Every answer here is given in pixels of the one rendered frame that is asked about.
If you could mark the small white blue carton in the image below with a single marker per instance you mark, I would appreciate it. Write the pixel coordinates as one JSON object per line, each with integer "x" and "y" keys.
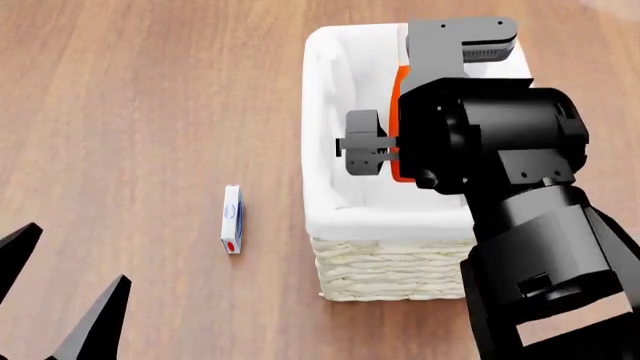
{"x": 231, "y": 225}

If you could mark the white wicker basket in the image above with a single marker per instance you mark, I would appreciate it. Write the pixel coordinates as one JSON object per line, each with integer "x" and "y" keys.
{"x": 380, "y": 270}

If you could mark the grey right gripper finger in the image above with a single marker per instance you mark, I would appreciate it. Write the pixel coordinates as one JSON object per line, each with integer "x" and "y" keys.
{"x": 362, "y": 146}

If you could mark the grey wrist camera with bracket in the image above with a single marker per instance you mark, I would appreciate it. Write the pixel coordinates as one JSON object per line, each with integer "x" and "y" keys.
{"x": 440, "y": 48}

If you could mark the white cloth basket liner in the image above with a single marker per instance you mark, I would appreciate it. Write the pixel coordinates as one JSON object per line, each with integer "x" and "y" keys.
{"x": 365, "y": 75}

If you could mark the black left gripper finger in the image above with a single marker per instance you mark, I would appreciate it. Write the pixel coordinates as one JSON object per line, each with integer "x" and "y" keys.
{"x": 97, "y": 322}
{"x": 17, "y": 255}

